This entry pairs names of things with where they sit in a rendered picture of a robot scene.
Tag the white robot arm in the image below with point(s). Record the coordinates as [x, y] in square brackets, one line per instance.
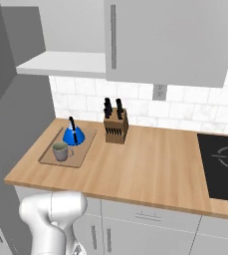
[57, 212]

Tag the grey mug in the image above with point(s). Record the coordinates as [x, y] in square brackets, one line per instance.
[60, 152]

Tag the brown flat tray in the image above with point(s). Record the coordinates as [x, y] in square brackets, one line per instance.
[82, 151]

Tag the tall grey kitchen unit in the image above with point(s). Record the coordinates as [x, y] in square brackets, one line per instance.
[16, 139]

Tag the wooden knife block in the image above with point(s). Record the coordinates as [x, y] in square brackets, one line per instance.
[116, 129]

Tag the grey base cupboard door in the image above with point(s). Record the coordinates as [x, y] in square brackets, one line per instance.
[94, 212]
[145, 240]

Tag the grey drawer front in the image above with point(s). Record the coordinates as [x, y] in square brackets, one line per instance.
[172, 212]

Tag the black hob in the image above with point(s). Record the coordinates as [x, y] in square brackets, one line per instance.
[223, 166]

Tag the grey base cupboard front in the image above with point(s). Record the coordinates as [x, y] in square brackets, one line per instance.
[218, 237]

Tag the grey wall cabinet body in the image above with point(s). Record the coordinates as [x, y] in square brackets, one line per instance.
[72, 63]

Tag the grey wall outlet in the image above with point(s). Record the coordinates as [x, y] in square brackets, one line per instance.
[159, 92]

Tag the grey wall cabinet door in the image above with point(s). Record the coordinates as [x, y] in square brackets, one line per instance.
[172, 40]

